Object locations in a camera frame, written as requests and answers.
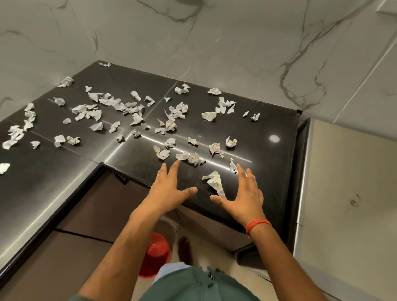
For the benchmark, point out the person's right hand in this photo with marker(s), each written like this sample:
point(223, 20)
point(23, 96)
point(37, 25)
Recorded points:
point(248, 204)

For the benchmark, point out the person's left hand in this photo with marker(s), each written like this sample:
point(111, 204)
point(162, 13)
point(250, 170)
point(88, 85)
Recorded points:
point(164, 195)

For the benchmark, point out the white paper scraps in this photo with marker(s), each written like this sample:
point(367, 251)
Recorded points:
point(209, 115)

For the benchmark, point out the silver dishwasher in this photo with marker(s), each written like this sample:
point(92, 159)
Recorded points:
point(347, 186)

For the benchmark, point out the person's right forearm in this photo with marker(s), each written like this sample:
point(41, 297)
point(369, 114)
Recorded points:
point(285, 266)

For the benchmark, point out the person's left forearm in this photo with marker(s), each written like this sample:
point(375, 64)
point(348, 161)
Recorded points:
point(124, 254)

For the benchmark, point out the orange thread wristband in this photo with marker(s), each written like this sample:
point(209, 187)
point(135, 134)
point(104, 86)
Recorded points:
point(257, 224)

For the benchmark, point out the red plastic bucket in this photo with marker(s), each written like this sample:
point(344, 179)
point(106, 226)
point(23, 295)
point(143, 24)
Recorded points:
point(155, 257)

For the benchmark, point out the green shirt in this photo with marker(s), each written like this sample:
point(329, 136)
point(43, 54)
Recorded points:
point(192, 288)

